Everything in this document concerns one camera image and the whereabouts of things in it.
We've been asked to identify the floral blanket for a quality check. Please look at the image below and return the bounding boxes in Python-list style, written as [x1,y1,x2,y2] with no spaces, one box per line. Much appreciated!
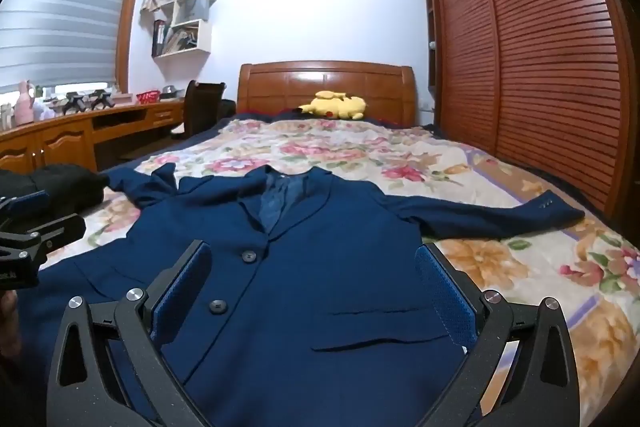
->
[37,117,640,427]

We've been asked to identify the window blind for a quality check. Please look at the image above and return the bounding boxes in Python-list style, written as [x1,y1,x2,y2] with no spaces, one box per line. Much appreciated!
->
[0,0,143,92]

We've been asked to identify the pink vase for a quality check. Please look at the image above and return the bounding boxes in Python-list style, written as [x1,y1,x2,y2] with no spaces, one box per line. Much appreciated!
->
[15,80,36,125]

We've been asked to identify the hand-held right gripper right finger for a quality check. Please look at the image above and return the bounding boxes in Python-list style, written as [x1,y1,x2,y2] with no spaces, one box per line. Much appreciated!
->
[414,243,581,427]

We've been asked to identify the blue suit jacket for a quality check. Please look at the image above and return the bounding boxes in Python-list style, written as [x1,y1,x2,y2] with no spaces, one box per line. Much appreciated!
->
[15,164,586,427]

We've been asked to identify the black cloth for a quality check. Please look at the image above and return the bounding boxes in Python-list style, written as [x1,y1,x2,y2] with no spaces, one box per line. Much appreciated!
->
[0,164,108,220]

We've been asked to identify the white wall shelf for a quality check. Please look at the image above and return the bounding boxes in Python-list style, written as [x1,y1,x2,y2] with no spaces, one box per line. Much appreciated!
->
[140,0,217,60]

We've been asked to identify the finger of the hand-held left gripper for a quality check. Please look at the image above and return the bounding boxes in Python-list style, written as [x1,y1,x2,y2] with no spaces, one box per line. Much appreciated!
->
[0,190,52,233]
[0,213,87,258]

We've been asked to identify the wooden headboard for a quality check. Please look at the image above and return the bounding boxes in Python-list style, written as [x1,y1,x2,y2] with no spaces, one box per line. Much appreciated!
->
[236,61,418,128]

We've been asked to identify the yellow plush toy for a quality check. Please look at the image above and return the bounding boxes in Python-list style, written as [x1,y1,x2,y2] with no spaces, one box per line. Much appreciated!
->
[298,90,367,122]

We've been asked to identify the dark brown chair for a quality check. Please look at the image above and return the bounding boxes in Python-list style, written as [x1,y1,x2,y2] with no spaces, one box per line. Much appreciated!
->
[171,80,227,140]

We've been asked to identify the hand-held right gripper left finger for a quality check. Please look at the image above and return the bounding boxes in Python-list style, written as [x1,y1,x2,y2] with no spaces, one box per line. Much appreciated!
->
[46,239,213,427]

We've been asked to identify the wooden louvered wardrobe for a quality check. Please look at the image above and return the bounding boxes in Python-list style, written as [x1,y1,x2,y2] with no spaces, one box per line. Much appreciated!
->
[419,0,640,228]

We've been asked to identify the wooden desk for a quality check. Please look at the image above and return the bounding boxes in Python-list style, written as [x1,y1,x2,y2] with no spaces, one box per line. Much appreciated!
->
[0,99,188,175]

